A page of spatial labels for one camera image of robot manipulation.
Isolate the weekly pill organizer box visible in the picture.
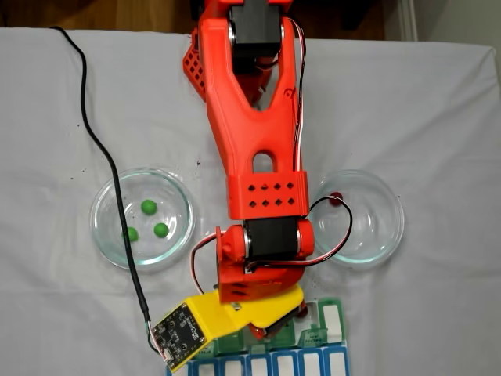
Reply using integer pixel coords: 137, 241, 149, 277
186, 298, 349, 376

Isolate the black circuit board camera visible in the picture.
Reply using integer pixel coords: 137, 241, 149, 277
150, 302, 207, 373

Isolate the black camera cable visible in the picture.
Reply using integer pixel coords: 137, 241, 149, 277
50, 26, 171, 360

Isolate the white red servo wire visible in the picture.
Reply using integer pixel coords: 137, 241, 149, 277
190, 17, 353, 295

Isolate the white tablecloth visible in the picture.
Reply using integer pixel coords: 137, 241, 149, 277
0, 27, 496, 376

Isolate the glass bowl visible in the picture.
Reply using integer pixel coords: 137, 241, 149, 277
89, 167, 196, 272
312, 168, 405, 271

